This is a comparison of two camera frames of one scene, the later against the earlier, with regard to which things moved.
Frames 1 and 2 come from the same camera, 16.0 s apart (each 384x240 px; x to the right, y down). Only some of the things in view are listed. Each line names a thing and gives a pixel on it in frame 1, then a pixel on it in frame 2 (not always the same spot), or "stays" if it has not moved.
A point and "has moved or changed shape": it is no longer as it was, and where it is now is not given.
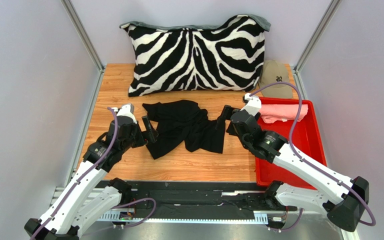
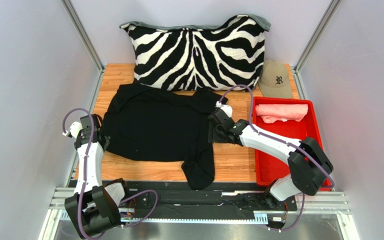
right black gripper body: (231, 117) -> (214, 128)
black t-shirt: (182, 120) has moved or changed shape
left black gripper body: (137, 138) -> (105, 144)
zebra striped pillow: (226, 56) stays
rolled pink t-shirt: (272, 113) stays
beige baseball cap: (272, 72) stays
